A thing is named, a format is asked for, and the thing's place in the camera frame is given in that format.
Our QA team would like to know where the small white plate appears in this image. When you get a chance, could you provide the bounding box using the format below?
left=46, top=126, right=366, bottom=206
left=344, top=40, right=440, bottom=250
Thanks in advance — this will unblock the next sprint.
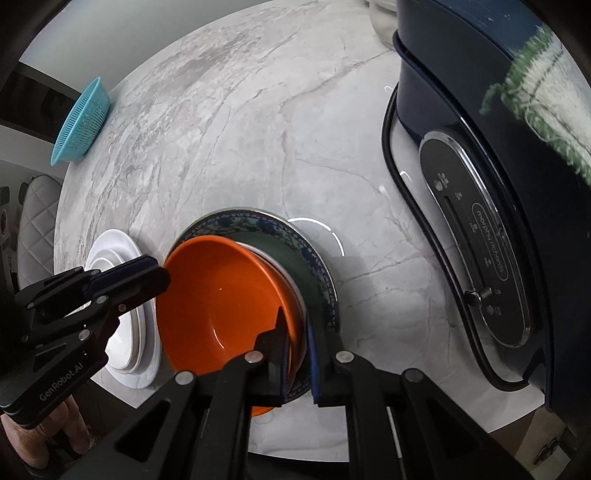
left=88, top=249, right=147, bottom=372

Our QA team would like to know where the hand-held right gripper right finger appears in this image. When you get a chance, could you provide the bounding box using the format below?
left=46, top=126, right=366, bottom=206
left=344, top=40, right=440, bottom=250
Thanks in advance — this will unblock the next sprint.
left=305, top=318, right=532, bottom=480

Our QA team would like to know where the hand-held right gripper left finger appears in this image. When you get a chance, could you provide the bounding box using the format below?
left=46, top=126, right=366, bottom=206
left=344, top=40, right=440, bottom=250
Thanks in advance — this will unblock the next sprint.
left=69, top=307, right=291, bottom=480

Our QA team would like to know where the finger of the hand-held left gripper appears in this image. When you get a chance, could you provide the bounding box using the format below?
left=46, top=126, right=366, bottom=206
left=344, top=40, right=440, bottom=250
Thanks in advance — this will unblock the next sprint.
left=14, top=255, right=160, bottom=308
left=21, top=267, right=171, bottom=366

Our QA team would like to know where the black power cable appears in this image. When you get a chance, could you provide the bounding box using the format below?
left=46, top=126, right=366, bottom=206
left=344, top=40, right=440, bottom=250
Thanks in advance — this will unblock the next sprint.
left=382, top=83, right=532, bottom=393

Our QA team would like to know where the green floral bowl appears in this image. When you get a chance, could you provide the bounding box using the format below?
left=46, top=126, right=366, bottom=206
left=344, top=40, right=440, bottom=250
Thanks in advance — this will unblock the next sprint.
left=178, top=208, right=342, bottom=407

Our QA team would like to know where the white bowl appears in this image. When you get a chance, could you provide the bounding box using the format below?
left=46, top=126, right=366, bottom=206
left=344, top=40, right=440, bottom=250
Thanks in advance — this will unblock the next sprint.
left=245, top=244, right=308, bottom=370

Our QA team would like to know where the blue plastic strainer basket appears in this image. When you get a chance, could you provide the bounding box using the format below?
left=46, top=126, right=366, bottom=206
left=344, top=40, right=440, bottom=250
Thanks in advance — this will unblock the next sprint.
left=51, top=77, right=112, bottom=167

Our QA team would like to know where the dark blue kitchen appliance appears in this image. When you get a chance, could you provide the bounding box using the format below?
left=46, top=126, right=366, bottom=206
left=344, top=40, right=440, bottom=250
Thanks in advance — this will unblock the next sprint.
left=392, top=0, right=591, bottom=444

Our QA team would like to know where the orange bowl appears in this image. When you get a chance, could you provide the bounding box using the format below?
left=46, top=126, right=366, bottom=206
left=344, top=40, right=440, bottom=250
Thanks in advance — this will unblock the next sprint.
left=156, top=235, right=305, bottom=418

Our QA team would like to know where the green and white cloth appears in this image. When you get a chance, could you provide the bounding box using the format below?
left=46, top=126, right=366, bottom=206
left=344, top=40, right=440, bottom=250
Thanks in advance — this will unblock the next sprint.
left=480, top=23, right=591, bottom=185

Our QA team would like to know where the person's left hand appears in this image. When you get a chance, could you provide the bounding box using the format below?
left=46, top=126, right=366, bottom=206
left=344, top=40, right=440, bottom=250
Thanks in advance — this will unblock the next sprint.
left=0, top=394, right=93, bottom=467

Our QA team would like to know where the large white plate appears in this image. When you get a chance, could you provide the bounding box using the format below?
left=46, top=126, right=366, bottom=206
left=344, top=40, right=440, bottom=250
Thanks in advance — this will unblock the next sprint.
left=84, top=229, right=162, bottom=389

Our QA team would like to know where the grey quilted chair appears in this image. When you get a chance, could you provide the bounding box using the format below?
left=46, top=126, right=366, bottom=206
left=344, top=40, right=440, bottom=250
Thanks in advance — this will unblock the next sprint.
left=16, top=175, right=63, bottom=296

